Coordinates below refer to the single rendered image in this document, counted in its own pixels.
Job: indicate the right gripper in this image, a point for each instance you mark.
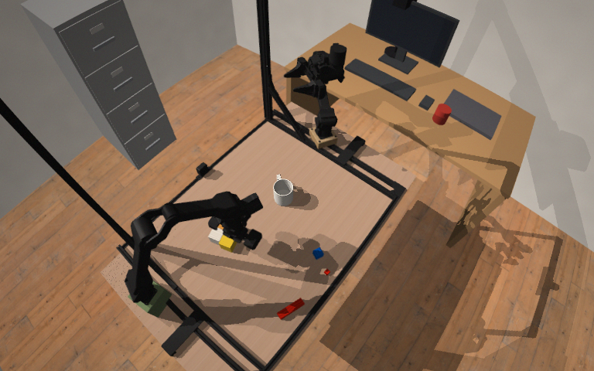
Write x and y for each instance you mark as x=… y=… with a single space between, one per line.
x=251 y=240

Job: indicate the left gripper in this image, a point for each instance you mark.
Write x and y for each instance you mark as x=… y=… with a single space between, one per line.
x=311 y=88

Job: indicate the red rectangular bar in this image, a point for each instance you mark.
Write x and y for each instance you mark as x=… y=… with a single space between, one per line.
x=290 y=309

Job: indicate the grey cup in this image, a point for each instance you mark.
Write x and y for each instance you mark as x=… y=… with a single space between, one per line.
x=283 y=187

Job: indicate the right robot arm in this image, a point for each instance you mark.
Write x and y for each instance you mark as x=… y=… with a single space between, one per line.
x=226 y=207

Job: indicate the blue cube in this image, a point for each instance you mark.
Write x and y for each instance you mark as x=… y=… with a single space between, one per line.
x=318 y=253

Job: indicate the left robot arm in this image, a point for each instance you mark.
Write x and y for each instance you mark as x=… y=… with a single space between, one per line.
x=326 y=118

